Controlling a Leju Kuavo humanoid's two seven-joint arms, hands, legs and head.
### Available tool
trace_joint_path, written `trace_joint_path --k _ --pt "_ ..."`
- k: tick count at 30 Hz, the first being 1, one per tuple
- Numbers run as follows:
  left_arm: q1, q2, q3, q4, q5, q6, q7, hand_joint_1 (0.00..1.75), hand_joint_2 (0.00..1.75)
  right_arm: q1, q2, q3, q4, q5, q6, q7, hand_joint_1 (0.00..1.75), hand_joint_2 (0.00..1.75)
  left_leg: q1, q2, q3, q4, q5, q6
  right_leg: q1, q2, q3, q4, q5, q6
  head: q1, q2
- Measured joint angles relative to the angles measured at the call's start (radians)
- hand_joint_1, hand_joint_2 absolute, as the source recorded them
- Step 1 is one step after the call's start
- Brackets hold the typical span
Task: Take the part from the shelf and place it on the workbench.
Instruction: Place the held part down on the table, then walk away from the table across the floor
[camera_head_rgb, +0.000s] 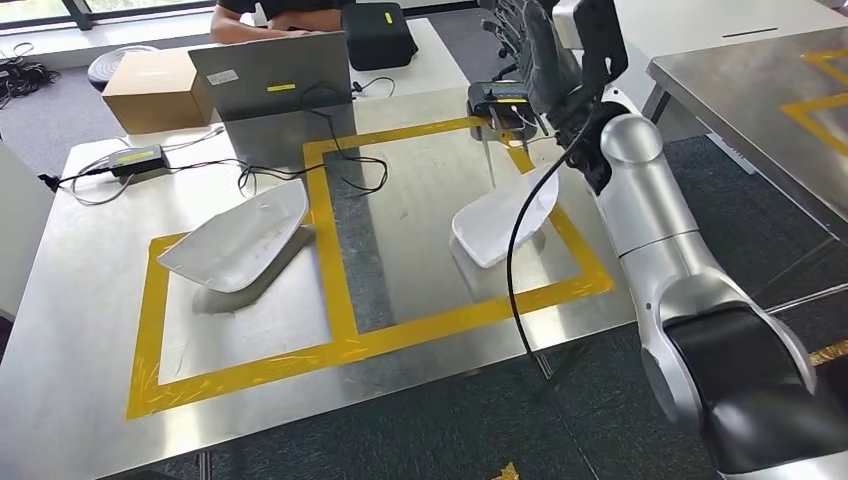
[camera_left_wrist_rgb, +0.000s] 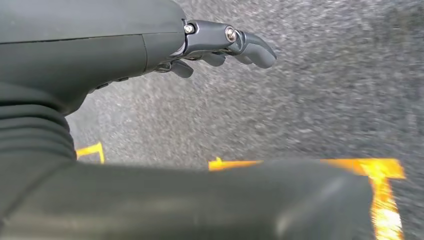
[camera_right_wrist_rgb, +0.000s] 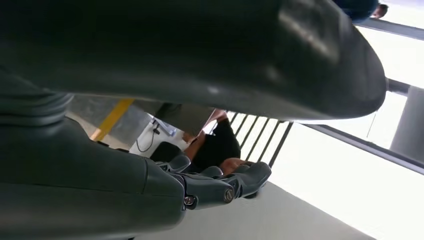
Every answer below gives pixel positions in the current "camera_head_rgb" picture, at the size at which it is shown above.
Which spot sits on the right robot hand grey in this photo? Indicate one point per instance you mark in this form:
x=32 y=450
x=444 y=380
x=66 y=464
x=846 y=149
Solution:
x=550 y=60

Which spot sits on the small white mirror cover part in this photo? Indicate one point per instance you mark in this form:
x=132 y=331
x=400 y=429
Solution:
x=490 y=225

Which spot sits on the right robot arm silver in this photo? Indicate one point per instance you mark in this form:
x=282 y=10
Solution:
x=656 y=212

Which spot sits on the yellow tape workbench marking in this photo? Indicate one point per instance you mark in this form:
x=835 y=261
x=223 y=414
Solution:
x=334 y=265

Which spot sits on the large white mirror cover part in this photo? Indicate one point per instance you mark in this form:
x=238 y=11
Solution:
x=238 y=238

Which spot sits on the steel workbench table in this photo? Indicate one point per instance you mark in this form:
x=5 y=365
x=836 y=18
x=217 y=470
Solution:
x=79 y=318

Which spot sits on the black hub device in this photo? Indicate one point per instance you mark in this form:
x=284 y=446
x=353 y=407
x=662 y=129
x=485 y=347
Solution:
x=497 y=99

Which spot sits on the black zip case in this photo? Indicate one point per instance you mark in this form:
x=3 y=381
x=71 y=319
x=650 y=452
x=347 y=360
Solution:
x=378 y=36

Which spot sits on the yellow tape table marking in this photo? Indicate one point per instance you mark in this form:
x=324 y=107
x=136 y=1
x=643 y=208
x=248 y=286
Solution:
x=795 y=111

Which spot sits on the silver laptop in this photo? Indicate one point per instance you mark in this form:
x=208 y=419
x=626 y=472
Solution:
x=272 y=73

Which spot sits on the person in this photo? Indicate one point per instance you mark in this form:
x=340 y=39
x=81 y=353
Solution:
x=232 y=26

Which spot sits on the cardboard box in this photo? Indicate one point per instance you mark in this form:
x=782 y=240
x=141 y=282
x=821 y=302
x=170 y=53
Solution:
x=152 y=93

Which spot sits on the yellow floor tape square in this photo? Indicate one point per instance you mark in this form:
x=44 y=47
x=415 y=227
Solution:
x=831 y=353
x=505 y=472

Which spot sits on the black power adapter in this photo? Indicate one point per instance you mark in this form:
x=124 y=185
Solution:
x=136 y=161

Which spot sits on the dark window frame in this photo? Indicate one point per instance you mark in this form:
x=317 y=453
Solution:
x=78 y=14

